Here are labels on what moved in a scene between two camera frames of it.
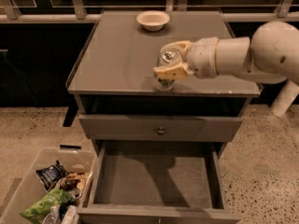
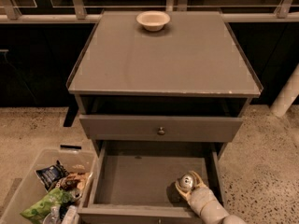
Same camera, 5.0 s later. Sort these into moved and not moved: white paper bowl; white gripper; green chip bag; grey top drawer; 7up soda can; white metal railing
Moved: 7up soda can; white gripper
Not moved: green chip bag; white metal railing; grey top drawer; white paper bowl
